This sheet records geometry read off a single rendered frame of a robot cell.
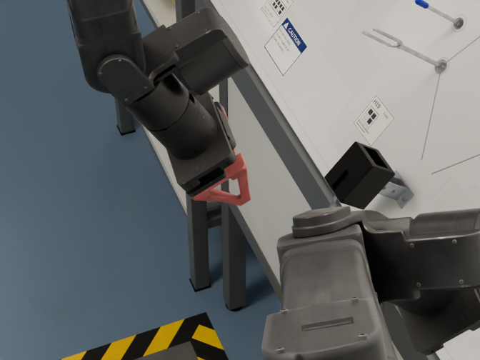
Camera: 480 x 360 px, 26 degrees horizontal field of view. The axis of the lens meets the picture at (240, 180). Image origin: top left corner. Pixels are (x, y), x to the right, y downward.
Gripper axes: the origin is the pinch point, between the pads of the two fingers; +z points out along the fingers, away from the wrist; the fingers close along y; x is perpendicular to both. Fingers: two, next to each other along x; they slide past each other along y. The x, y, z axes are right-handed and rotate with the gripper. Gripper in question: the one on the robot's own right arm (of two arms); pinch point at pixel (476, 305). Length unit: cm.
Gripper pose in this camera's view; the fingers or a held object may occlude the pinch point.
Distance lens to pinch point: 93.6
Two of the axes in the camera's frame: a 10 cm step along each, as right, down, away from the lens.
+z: 6.0, 3.1, 7.4
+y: -2.6, -8.0, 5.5
